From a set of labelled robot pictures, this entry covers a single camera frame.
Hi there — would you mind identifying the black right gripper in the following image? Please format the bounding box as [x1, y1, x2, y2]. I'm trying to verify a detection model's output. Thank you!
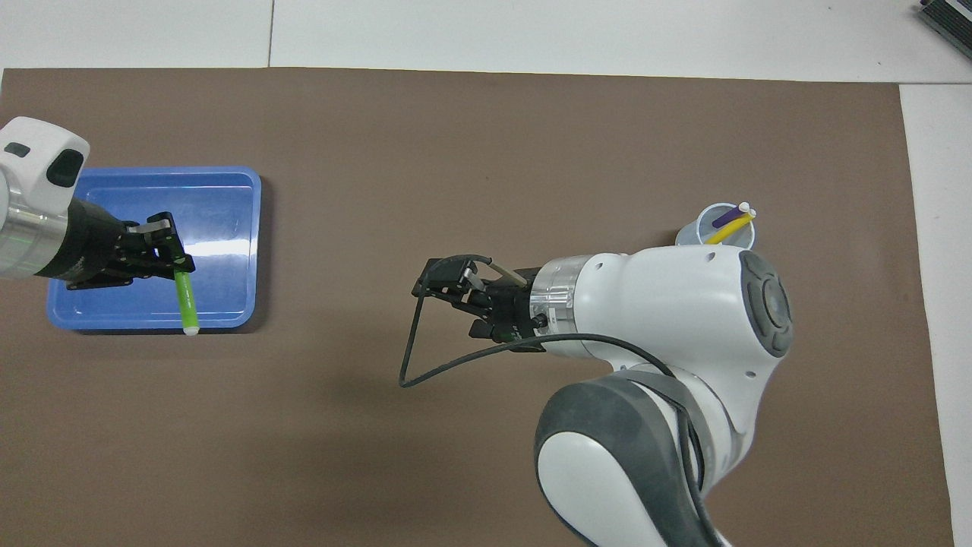
[412, 257, 549, 353]

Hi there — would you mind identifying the green highlighter pen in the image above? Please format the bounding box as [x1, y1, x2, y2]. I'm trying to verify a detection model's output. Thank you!
[173, 269, 201, 337]

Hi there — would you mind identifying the blue plastic tray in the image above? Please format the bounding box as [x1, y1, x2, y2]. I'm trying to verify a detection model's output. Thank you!
[46, 166, 264, 333]

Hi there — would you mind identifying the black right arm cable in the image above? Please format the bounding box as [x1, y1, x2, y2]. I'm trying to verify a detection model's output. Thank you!
[398, 254, 724, 547]

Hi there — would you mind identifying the purple highlighter pen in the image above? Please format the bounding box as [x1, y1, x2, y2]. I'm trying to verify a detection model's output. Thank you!
[712, 201, 752, 230]

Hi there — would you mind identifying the grey ribbed device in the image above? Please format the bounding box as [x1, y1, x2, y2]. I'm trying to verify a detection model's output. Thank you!
[915, 0, 972, 40]

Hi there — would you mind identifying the pale blue plastic cup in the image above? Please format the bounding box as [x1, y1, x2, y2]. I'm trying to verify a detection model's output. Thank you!
[674, 201, 757, 249]

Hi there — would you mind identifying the yellow highlighter pen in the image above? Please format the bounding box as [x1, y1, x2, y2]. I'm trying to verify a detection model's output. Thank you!
[704, 210, 758, 246]

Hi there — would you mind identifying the brown table mat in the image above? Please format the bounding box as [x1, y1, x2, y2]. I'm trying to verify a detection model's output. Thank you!
[0, 67, 956, 547]

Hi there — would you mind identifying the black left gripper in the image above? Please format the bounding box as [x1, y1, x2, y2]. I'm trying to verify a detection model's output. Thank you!
[46, 196, 197, 292]

